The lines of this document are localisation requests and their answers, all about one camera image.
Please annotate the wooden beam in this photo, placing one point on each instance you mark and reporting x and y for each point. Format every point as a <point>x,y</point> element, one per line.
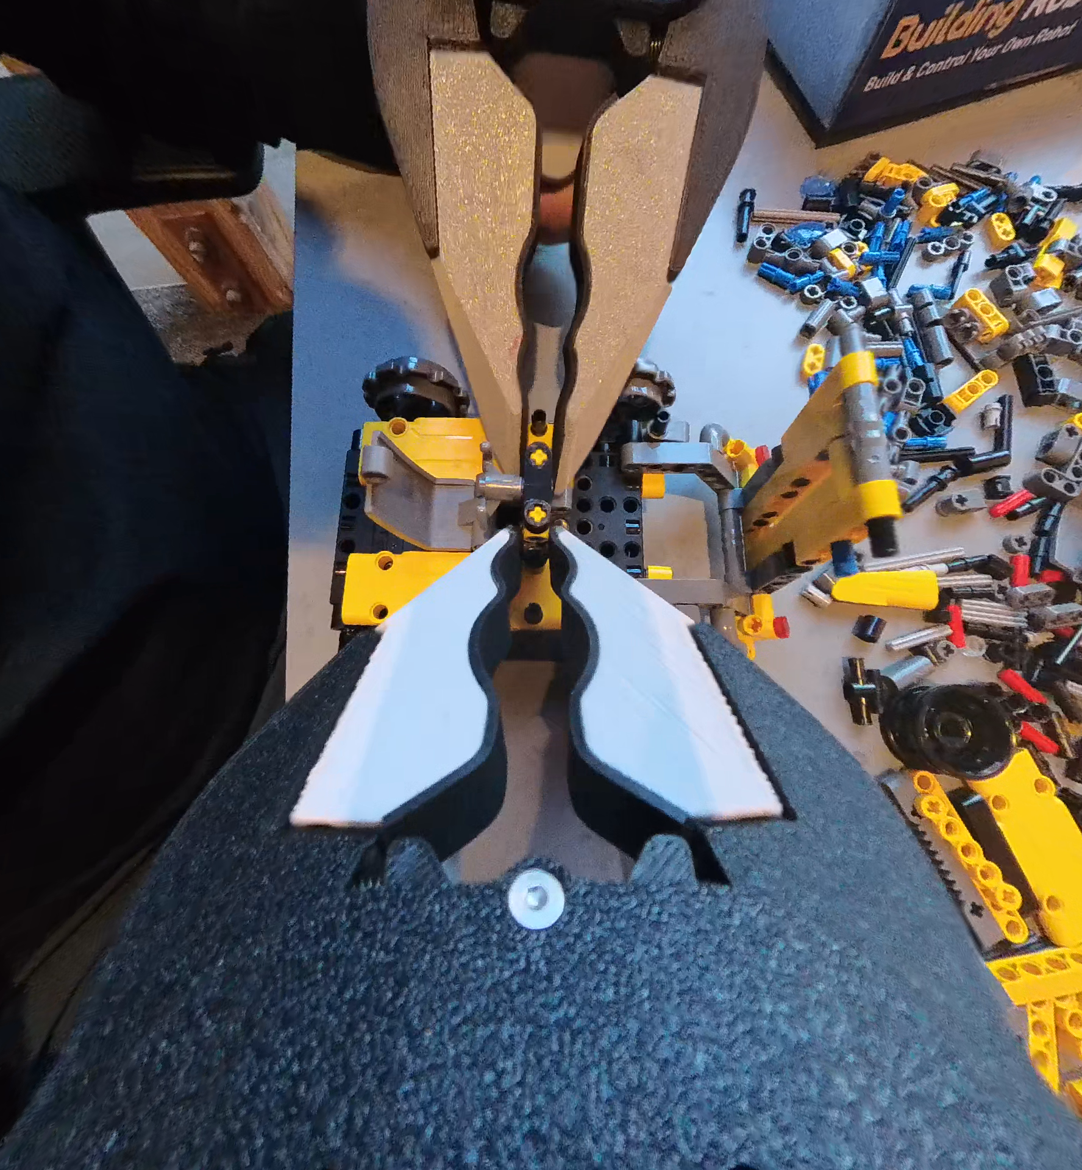
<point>212,255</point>

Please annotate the dark blue cardboard kit box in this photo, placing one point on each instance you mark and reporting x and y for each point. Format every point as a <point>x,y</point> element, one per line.
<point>961,55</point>

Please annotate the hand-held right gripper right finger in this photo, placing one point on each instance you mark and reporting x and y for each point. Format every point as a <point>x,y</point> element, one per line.
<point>668,713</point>

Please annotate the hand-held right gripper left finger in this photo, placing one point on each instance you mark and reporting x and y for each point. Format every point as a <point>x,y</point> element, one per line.
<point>408,713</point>

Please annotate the yellow toy vehicle assembly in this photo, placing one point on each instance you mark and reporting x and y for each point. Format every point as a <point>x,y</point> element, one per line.
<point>413,571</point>

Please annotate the pile of yellow building pieces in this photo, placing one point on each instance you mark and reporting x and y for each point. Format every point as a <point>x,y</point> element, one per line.
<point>1043,841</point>

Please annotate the pile of mixed small pieces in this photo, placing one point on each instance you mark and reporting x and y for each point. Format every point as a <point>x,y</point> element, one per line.
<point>1007,320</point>

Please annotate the person's left forearm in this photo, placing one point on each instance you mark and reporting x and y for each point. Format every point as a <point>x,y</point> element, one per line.
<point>138,73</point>

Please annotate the grey desk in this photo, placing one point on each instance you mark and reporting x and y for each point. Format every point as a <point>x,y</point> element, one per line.
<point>723,320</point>

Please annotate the black beam with yellow pins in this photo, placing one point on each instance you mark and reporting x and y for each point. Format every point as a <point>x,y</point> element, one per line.
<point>534,543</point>

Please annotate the person's leg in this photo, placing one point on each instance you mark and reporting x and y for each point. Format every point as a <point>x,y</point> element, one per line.
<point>248,457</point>

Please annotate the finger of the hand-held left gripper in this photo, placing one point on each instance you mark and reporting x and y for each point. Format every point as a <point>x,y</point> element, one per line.
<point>481,228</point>
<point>641,228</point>

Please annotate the plain black tyre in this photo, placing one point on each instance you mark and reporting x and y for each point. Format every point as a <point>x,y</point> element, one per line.
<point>947,731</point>

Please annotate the person's left hand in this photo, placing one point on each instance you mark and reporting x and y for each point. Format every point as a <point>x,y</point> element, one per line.
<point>557,210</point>

